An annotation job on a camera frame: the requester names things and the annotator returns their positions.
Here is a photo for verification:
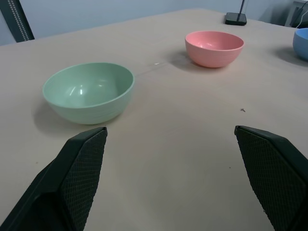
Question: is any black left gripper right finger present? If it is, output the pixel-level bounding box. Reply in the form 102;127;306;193
234;125;308;231

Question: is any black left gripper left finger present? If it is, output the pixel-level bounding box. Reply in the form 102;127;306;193
0;126;108;231

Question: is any green plastic bowl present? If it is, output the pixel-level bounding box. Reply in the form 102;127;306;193
42;62;135;125

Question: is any blue plastic bowl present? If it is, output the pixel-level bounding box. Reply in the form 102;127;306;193
292;28;308;61

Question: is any red plastic bowl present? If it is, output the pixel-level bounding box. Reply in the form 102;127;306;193
184;30;244;68

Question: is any black stand base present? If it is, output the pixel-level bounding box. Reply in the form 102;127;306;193
225;12;248;26

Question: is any dark studded chair back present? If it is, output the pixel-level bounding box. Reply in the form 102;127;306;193
0;0;35;43

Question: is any dark box with white cable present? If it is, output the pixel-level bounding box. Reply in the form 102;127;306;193
285;0;308;28

